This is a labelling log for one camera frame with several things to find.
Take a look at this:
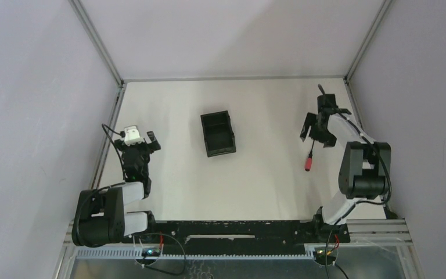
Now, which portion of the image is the red handled screwdriver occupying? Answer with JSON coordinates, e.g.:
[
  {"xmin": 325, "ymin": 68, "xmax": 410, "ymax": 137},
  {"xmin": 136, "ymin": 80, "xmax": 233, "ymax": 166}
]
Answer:
[{"xmin": 304, "ymin": 140, "xmax": 315, "ymax": 172}]

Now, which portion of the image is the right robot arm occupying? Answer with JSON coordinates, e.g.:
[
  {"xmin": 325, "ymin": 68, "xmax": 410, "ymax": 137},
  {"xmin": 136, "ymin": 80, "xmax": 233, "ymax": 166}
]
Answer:
[{"xmin": 300, "ymin": 93, "xmax": 392, "ymax": 242}]

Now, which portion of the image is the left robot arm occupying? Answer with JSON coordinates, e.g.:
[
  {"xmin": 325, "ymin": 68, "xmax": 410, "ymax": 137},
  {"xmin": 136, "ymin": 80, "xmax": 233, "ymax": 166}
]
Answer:
[{"xmin": 71, "ymin": 126, "xmax": 161, "ymax": 248}]

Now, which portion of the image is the black plastic bin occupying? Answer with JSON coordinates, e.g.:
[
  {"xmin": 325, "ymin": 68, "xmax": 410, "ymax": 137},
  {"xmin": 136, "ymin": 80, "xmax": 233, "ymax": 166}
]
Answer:
[{"xmin": 200, "ymin": 110, "xmax": 236, "ymax": 158}]

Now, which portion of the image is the left controller board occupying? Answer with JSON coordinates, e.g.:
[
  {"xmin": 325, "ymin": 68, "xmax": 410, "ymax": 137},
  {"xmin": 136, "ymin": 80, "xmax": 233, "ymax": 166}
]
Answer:
[{"xmin": 141, "ymin": 248, "xmax": 162, "ymax": 257}]

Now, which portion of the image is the controller board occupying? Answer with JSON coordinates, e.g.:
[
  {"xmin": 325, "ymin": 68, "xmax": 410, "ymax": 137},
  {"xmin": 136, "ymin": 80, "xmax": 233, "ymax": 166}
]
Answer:
[
  {"xmin": 141, "ymin": 248, "xmax": 162, "ymax": 257},
  {"xmin": 313, "ymin": 249, "xmax": 339, "ymax": 266}
]

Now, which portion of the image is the right controller board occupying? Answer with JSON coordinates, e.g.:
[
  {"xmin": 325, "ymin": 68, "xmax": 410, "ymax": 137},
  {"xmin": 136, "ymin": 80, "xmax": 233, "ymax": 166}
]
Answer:
[{"xmin": 313, "ymin": 249, "xmax": 339, "ymax": 266}]

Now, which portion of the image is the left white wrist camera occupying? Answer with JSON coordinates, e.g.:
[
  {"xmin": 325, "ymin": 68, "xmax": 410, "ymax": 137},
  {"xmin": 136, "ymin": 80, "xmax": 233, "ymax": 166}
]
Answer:
[{"xmin": 123, "ymin": 125, "xmax": 145, "ymax": 146}]

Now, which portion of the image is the left black cable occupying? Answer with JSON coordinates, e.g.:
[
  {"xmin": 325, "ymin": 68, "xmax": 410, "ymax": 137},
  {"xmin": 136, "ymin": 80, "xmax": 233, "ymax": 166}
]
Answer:
[{"xmin": 101, "ymin": 123, "xmax": 128, "ymax": 182}]

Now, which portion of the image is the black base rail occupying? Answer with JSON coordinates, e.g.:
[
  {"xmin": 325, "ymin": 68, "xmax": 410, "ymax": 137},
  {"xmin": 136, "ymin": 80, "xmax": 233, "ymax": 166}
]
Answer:
[{"xmin": 148, "ymin": 220, "xmax": 351, "ymax": 256}]

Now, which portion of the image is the aluminium frame front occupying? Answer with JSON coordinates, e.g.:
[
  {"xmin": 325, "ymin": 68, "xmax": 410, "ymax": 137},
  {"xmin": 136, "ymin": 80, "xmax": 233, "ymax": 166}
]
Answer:
[{"xmin": 55, "ymin": 219, "xmax": 425, "ymax": 278}]

